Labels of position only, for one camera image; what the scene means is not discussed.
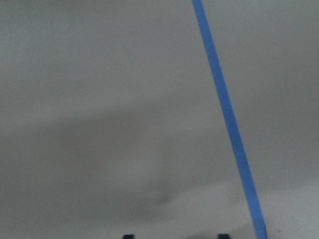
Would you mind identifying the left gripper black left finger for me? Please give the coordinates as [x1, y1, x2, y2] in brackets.
[123, 235, 135, 239]

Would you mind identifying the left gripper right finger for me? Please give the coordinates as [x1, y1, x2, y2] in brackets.
[218, 234, 230, 239]

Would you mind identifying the brown paper table cover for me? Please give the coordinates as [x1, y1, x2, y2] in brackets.
[0, 0, 319, 239]

